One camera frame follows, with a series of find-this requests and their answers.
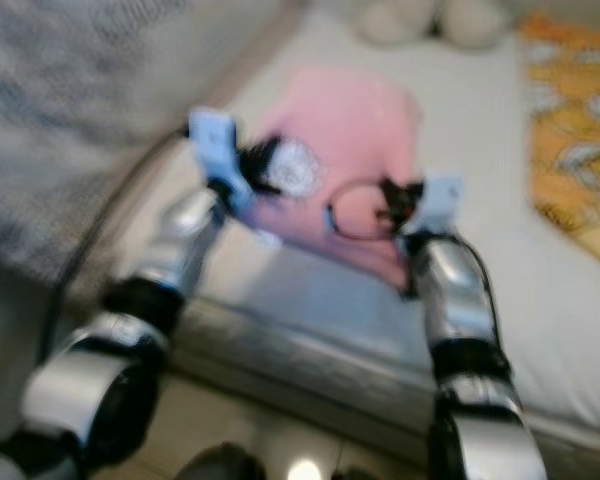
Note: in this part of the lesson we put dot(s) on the white plush toy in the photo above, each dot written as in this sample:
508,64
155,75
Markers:
395,22
475,22

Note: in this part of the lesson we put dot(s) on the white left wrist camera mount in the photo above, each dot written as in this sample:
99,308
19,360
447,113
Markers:
215,135

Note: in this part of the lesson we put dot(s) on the dark left robot leg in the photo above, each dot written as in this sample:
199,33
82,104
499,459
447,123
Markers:
235,464

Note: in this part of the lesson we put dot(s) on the pink printed pillow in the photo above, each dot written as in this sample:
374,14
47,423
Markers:
340,120

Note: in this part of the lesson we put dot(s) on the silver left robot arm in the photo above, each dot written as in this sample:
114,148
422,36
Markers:
100,390

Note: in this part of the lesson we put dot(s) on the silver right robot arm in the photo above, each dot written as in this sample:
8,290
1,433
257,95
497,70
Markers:
460,290

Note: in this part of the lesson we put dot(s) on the white quilted mattress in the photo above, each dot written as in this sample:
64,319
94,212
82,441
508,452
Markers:
470,100

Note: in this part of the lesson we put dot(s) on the yellow egg print blanket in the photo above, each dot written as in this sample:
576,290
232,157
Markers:
570,120

